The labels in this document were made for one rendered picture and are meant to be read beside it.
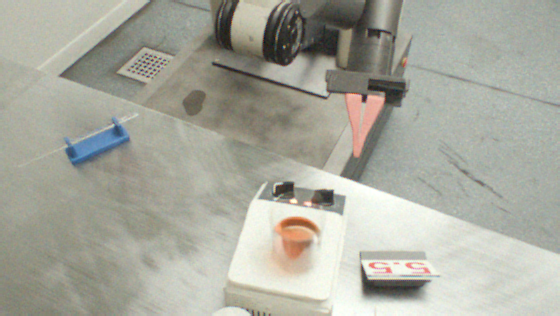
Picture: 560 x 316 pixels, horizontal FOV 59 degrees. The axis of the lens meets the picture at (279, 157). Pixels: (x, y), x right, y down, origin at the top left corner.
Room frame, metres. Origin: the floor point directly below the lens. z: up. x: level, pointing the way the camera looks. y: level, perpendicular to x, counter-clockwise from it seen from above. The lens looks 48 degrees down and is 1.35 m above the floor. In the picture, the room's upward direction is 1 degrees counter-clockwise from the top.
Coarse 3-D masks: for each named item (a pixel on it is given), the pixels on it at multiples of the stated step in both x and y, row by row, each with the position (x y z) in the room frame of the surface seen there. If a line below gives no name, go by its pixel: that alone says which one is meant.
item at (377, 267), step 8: (368, 264) 0.32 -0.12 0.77; (376, 264) 0.32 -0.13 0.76; (384, 264) 0.32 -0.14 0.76; (392, 264) 0.32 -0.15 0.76; (400, 264) 0.32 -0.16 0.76; (408, 264) 0.32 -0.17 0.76; (416, 264) 0.32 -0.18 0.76; (424, 264) 0.32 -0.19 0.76; (368, 272) 0.30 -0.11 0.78; (376, 272) 0.30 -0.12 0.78; (384, 272) 0.30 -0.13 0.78; (392, 272) 0.30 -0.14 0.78; (400, 272) 0.30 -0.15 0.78; (408, 272) 0.30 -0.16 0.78; (416, 272) 0.30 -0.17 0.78; (424, 272) 0.30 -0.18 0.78; (432, 272) 0.30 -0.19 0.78
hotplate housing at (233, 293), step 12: (348, 204) 0.41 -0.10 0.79; (336, 264) 0.30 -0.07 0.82; (336, 276) 0.28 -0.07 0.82; (228, 288) 0.27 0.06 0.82; (240, 288) 0.26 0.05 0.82; (228, 300) 0.26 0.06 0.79; (240, 300) 0.26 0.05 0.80; (252, 300) 0.25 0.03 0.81; (264, 300) 0.25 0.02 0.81; (276, 300) 0.25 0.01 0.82; (288, 300) 0.25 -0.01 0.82; (300, 300) 0.25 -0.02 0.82; (252, 312) 0.26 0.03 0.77; (264, 312) 0.25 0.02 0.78; (276, 312) 0.25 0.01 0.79; (288, 312) 0.25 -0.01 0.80; (300, 312) 0.24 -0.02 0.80; (312, 312) 0.24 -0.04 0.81; (324, 312) 0.24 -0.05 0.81
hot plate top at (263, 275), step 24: (264, 216) 0.35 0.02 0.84; (336, 216) 0.35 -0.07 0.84; (240, 240) 0.32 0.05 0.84; (264, 240) 0.32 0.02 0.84; (336, 240) 0.32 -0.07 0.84; (240, 264) 0.29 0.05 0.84; (264, 264) 0.28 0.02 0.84; (264, 288) 0.26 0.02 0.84; (288, 288) 0.25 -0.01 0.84; (312, 288) 0.25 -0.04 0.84
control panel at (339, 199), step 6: (270, 186) 0.44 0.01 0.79; (264, 192) 0.42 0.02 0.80; (270, 192) 0.42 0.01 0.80; (258, 198) 0.40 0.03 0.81; (264, 198) 0.40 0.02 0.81; (270, 198) 0.40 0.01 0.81; (336, 198) 0.42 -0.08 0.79; (342, 198) 0.42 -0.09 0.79; (336, 204) 0.40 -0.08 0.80; (342, 204) 0.40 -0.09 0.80; (330, 210) 0.38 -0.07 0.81; (336, 210) 0.38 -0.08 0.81; (342, 210) 0.38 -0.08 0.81
